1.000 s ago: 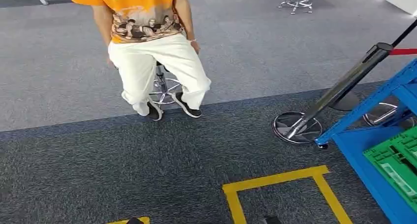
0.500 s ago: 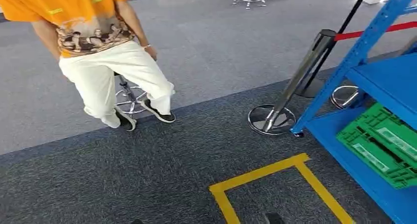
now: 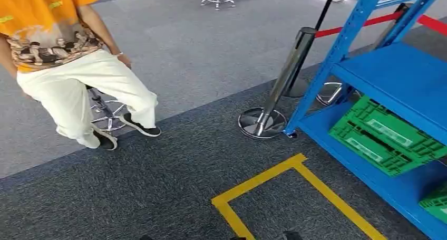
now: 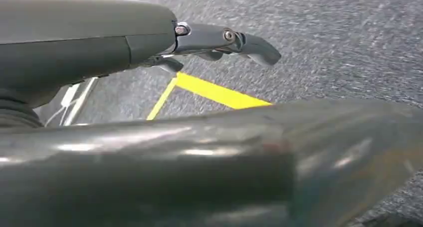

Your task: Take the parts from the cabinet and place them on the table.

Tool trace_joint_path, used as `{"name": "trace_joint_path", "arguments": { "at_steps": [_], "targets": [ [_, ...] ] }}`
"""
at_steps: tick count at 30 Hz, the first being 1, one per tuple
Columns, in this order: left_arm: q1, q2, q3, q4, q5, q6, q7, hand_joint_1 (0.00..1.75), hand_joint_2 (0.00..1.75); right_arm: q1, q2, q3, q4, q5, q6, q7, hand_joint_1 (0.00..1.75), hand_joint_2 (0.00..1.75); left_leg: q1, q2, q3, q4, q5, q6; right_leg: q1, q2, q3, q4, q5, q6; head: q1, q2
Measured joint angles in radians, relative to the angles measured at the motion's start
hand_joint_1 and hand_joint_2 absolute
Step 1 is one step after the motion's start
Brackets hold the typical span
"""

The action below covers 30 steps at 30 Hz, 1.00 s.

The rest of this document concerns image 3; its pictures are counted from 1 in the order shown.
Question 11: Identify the person's left hand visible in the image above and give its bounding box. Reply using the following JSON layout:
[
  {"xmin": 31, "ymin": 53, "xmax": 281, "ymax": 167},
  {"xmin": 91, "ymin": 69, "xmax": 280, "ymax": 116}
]
[{"xmin": 116, "ymin": 53, "xmax": 133, "ymax": 70}]

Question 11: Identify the person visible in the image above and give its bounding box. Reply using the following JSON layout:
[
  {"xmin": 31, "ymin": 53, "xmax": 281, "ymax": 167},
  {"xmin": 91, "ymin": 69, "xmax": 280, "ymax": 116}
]
[{"xmin": 0, "ymin": 0, "xmax": 162, "ymax": 151}]

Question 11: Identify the short red barrier belt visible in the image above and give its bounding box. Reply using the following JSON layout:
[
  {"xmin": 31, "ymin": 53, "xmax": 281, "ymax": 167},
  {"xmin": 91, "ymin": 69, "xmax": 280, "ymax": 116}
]
[{"xmin": 314, "ymin": 11, "xmax": 404, "ymax": 39}]

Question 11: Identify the green folded plastic crate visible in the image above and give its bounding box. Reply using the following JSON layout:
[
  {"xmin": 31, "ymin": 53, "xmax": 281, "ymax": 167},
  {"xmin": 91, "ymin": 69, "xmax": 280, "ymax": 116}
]
[
  {"xmin": 419, "ymin": 185, "xmax": 447, "ymax": 226},
  {"xmin": 328, "ymin": 121, "xmax": 427, "ymax": 178},
  {"xmin": 344, "ymin": 94, "xmax": 447, "ymax": 162}
]

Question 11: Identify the blue metal shelf rack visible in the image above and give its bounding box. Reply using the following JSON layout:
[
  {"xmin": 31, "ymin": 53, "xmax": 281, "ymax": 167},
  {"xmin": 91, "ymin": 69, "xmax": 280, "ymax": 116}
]
[{"xmin": 283, "ymin": 0, "xmax": 447, "ymax": 240}]

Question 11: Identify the chrome stanchion post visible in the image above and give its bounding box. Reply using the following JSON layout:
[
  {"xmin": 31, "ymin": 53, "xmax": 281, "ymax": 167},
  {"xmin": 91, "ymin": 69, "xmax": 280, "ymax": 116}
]
[{"xmin": 238, "ymin": 26, "xmax": 317, "ymax": 140}]

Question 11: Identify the thin black stanchion post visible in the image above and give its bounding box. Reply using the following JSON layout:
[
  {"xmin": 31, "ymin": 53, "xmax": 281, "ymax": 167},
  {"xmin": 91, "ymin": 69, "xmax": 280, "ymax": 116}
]
[{"xmin": 282, "ymin": 0, "xmax": 340, "ymax": 99}]

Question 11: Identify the dark stanchion post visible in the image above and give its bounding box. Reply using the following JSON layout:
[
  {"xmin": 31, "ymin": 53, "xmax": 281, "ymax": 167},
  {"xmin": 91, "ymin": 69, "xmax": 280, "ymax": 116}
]
[{"xmin": 315, "ymin": 2, "xmax": 410, "ymax": 108}]

